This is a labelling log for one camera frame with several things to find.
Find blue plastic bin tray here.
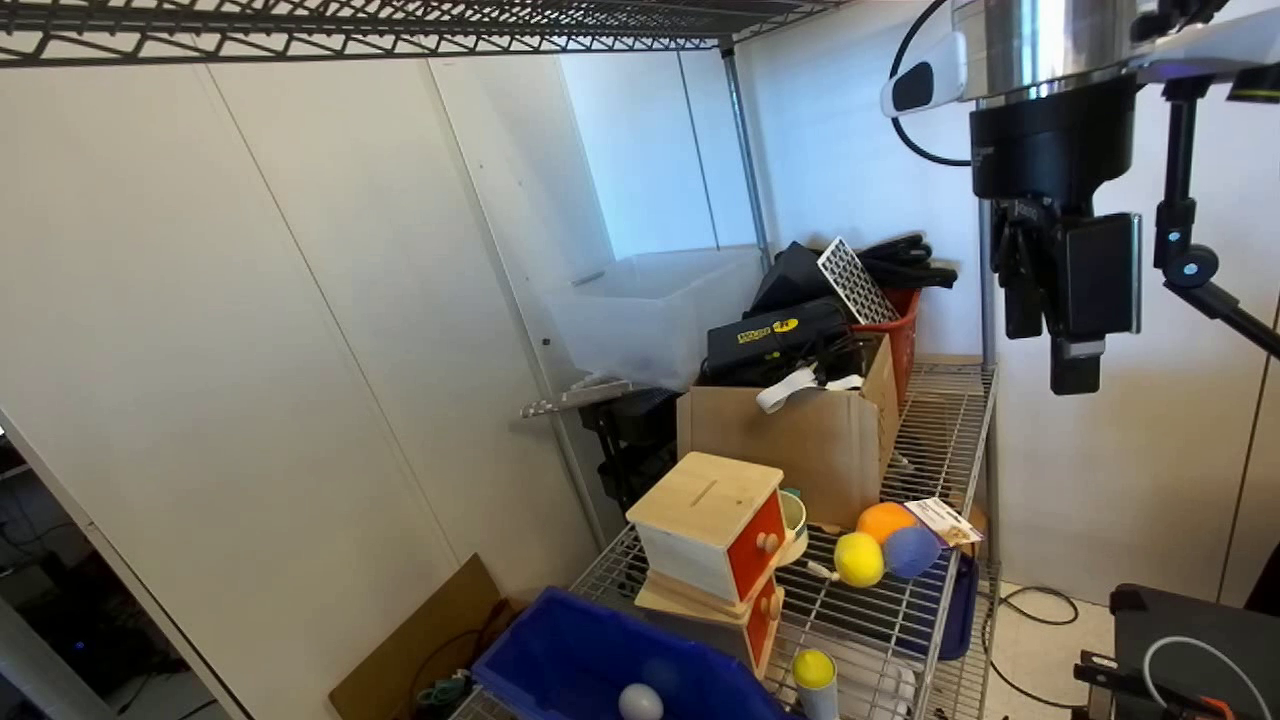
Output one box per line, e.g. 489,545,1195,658
473,588,793,720

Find metal wire shelf rack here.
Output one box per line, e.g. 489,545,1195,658
0,0,999,720

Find orange foam ball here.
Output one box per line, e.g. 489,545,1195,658
853,501,921,547

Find red plastic container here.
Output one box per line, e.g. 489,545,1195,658
883,284,929,415

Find brown cardboard sheet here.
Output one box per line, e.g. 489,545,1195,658
330,551,516,720

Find black bag with yellow logo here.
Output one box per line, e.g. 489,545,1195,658
698,293,865,391

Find white cup with teal handle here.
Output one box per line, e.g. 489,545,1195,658
776,487,816,572

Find clear plastic storage bin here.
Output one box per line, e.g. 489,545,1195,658
537,242,772,391

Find brown cardboard box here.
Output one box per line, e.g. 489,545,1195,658
673,332,906,533

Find wooden box with red drawers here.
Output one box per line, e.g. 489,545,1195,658
624,449,793,670

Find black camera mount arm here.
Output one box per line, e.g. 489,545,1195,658
1152,76,1280,359

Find white round plastic disc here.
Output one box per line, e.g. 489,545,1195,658
616,681,668,720

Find black floor cable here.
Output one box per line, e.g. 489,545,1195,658
976,579,1090,710

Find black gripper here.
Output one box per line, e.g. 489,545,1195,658
967,80,1148,398

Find purple white ball label card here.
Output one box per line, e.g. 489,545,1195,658
906,497,985,557

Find yellow foam ball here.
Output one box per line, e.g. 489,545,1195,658
832,529,888,591

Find silver metal bracket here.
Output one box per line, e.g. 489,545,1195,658
516,370,634,427

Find small bottle with yellow cap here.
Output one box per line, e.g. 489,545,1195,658
793,646,846,720

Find white computer keyboard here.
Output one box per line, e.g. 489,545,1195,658
813,235,906,332

